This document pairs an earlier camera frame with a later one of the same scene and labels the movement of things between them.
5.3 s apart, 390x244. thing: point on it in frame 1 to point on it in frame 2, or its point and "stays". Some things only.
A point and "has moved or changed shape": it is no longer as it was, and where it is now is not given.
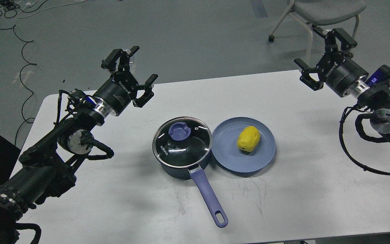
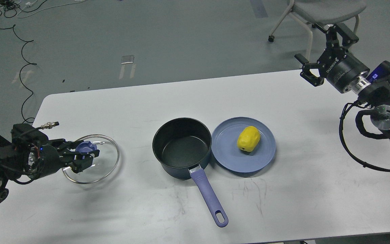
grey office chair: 312,13 stays
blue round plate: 225,150 stays
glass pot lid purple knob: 182,142 has moved or changed shape
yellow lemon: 248,138 stays
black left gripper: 117,93 to 45,159
